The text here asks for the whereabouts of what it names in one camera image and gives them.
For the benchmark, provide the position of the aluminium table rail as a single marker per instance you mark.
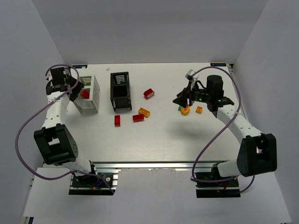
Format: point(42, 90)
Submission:
point(120, 165)

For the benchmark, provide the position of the red rounded flower brick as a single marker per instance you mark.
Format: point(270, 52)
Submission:
point(148, 93)

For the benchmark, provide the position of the red and green brick stack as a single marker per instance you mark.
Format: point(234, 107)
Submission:
point(85, 94)

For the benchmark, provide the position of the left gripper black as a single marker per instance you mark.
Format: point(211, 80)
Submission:
point(73, 88)

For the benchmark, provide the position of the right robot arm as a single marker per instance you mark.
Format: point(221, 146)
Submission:
point(258, 151)

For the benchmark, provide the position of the small orange brick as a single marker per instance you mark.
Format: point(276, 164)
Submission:
point(199, 110)

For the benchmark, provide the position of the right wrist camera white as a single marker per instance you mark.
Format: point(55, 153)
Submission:
point(191, 77)

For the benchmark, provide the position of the red rectangular brick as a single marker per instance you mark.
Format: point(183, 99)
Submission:
point(138, 117)

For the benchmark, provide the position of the orange rectangular brick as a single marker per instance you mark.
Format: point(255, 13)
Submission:
point(145, 112)

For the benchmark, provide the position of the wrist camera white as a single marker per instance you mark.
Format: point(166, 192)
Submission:
point(191, 77)
point(48, 76)

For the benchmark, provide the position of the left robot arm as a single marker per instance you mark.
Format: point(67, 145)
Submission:
point(55, 142)

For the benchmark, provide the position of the blue label right corner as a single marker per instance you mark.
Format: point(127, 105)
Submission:
point(218, 64)

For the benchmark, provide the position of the black slotted container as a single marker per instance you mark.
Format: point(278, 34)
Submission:
point(120, 95)

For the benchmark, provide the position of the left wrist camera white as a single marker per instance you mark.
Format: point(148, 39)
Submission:
point(48, 76)

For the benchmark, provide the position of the yellow orange-slice round brick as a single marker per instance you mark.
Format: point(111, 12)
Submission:
point(185, 110)

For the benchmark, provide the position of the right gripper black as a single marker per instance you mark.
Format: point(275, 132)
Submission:
point(190, 94)

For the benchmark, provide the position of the red upright brick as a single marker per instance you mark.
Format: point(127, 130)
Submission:
point(117, 120)

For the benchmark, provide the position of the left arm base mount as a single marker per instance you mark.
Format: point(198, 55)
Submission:
point(92, 186)

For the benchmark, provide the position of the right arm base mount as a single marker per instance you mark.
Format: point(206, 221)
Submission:
point(223, 189)

